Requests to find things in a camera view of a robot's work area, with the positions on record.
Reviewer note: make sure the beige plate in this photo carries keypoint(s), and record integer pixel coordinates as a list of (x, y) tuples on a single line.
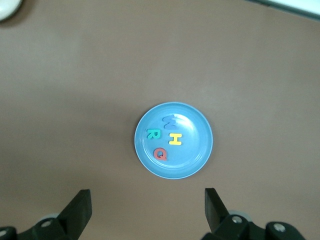
[(7, 8)]

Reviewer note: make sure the red round foam letter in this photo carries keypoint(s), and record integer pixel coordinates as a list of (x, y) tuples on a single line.
[(160, 153)]

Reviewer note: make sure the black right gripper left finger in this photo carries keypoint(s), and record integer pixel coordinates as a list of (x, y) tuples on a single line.
[(72, 220)]

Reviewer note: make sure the blue plate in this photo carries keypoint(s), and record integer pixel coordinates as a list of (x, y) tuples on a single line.
[(195, 150)]

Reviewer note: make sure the teal uppercase R foam letter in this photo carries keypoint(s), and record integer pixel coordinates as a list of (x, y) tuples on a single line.
[(152, 134)]

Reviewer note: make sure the yellow uppercase H foam letter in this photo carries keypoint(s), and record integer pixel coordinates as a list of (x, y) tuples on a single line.
[(175, 139)]

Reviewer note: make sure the blue uppercase M foam letter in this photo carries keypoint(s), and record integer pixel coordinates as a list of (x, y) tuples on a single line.
[(170, 121)]

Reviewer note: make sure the white table edge strip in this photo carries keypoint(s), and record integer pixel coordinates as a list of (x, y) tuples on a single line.
[(295, 6)]

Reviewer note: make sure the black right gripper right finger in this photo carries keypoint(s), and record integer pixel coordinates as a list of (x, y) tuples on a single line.
[(217, 220)]

